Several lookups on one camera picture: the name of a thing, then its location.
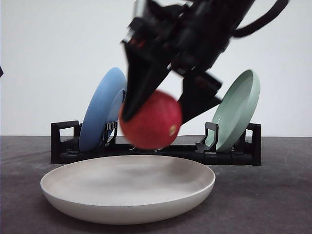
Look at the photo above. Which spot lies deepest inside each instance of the blue plate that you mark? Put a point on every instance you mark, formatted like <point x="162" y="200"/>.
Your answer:
<point x="103" y="107"/>

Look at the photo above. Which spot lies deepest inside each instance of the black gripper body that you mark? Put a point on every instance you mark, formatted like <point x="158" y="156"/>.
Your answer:
<point x="192" y="34"/>

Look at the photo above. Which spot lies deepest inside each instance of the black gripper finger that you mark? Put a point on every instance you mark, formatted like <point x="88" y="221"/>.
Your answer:
<point x="199" y="94"/>
<point x="144" y="73"/>

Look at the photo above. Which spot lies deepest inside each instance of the green plate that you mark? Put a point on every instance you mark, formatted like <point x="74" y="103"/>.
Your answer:
<point x="235" y="110"/>

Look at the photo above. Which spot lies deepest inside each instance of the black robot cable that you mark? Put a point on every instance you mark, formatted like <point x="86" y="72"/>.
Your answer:
<point x="279" y="8"/>

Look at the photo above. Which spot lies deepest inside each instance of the black plate rack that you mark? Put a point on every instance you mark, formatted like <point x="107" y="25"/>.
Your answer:
<point x="65" y="146"/>

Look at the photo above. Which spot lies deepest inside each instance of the white plate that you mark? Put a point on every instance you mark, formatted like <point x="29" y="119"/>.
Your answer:
<point x="127" y="189"/>

